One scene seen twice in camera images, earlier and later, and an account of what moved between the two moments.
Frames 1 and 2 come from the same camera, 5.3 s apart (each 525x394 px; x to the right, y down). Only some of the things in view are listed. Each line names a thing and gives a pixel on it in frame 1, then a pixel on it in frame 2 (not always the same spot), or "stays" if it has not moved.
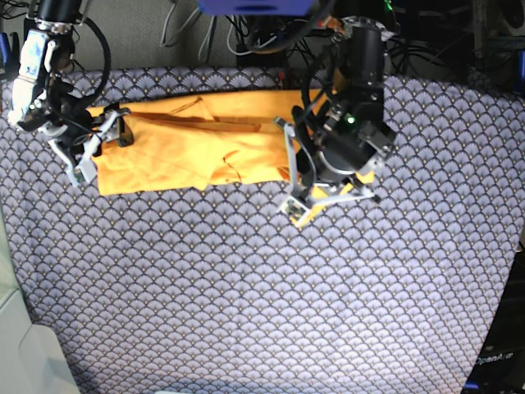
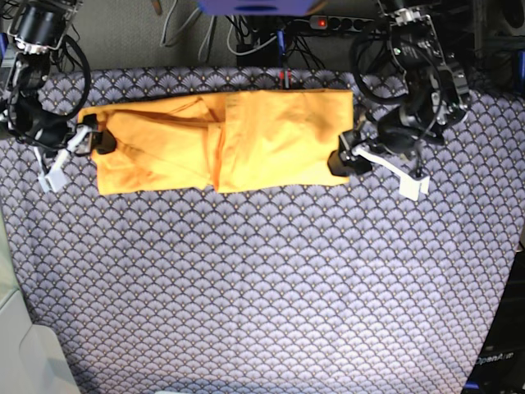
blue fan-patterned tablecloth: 214,290 stays
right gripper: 349,135 to 399,130
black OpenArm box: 499,368 stays
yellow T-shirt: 197,143 stays
